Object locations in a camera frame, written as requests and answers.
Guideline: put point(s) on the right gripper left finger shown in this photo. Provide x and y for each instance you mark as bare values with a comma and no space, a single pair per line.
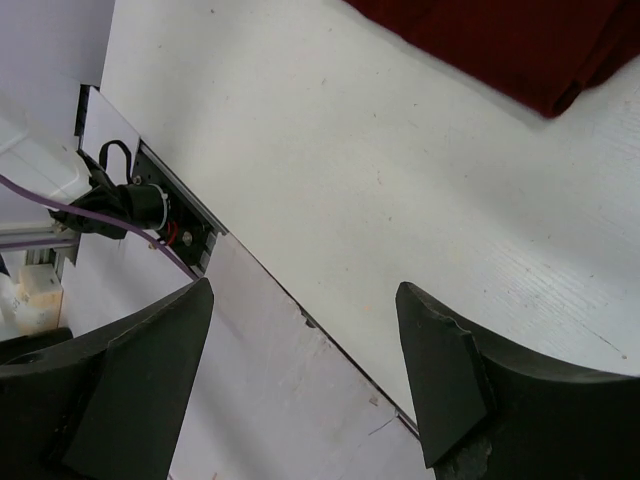
108,404

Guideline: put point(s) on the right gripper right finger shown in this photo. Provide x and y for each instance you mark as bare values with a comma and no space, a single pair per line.
489,408

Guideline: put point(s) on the dark red t shirt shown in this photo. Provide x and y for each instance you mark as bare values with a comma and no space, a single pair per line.
543,54

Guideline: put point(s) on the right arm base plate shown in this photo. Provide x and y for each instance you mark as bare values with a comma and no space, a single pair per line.
192,229

